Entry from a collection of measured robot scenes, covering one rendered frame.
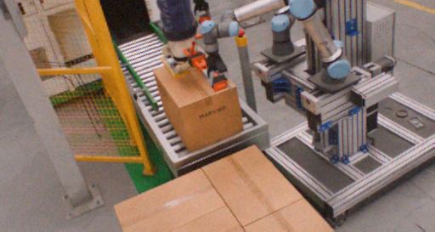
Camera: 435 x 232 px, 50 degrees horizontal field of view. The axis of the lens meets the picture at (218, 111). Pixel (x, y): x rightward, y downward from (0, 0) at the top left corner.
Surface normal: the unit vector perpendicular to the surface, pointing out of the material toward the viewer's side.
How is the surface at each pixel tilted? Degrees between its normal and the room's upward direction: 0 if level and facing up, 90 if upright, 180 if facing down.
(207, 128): 90
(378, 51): 90
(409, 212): 0
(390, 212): 0
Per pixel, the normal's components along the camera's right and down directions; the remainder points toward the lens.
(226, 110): 0.39, 0.46
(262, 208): -0.17, -0.82
